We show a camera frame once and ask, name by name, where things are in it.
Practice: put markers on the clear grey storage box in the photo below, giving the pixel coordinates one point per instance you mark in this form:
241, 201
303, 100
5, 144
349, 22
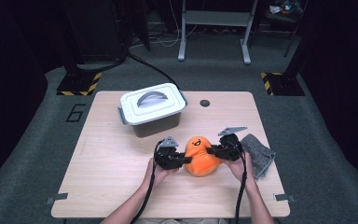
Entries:
155, 128

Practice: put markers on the colourful small things on rack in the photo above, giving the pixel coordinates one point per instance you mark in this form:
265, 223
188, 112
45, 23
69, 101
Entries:
284, 7

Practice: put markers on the dark cabinet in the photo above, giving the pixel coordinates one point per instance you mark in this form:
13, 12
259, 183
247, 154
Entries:
96, 31

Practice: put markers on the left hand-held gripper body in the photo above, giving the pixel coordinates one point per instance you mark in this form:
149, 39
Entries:
166, 155

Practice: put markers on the grey tape strip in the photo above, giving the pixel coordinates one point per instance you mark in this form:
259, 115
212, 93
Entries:
284, 197
57, 197

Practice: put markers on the white metal stand frame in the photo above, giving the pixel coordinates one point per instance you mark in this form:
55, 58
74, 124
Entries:
217, 18

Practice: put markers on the person's left hand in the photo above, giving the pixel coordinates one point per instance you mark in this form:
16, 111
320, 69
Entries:
157, 175

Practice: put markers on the orange plush toy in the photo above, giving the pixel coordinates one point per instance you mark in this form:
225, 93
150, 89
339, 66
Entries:
202, 161

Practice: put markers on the black stand with striped base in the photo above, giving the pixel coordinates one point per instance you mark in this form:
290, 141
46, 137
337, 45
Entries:
77, 84
287, 85

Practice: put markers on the person's right hand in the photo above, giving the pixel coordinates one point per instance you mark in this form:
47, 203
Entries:
242, 171

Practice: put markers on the grey fuzzy cloth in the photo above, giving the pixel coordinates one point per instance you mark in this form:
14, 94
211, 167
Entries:
259, 154

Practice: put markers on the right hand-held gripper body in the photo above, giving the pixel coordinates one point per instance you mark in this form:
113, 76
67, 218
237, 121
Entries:
233, 147

